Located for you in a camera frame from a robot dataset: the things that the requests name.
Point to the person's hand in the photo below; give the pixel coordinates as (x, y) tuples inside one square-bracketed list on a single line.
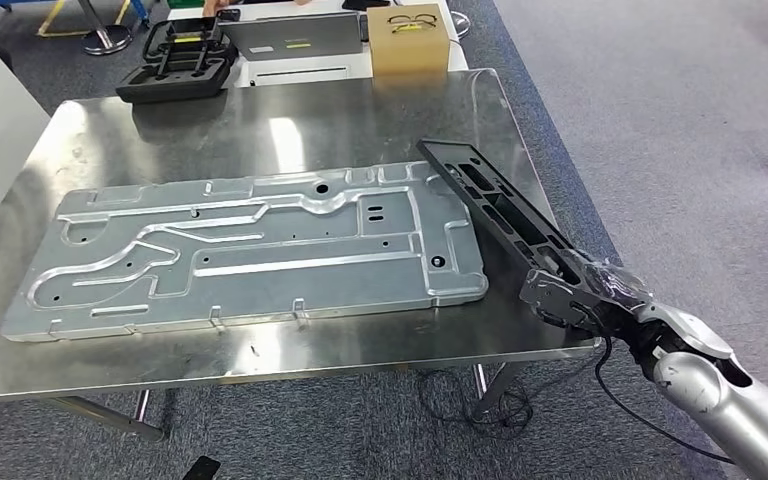
[(213, 6)]

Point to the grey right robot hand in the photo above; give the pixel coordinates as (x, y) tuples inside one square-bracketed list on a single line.
[(596, 291)]

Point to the long black plastic part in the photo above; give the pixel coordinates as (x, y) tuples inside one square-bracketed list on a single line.
[(523, 245)]

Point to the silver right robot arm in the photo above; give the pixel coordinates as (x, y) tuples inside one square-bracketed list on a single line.
[(742, 411)]

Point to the stainless steel workbench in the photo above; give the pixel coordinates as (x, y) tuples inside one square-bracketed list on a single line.
[(291, 132)]

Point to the black foam case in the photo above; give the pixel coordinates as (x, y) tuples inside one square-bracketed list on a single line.
[(178, 83)]

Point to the grey laptop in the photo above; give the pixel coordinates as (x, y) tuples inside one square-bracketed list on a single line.
[(291, 36)]

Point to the chrome stanchion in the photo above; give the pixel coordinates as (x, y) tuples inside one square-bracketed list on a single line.
[(107, 43)]

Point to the white table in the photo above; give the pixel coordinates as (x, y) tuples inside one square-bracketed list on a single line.
[(304, 73)]

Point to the cardboard box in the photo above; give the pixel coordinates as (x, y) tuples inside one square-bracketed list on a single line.
[(407, 53)]

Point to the black glasses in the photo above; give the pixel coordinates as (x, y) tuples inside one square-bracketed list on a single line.
[(412, 28)]

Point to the stamped metal panel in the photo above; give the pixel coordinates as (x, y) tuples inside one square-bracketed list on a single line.
[(258, 265)]

